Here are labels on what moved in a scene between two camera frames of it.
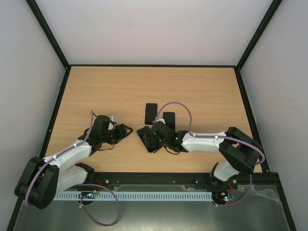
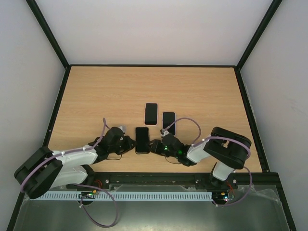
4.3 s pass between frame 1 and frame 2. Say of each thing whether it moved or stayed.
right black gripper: moved
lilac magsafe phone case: stayed
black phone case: moved
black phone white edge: stayed
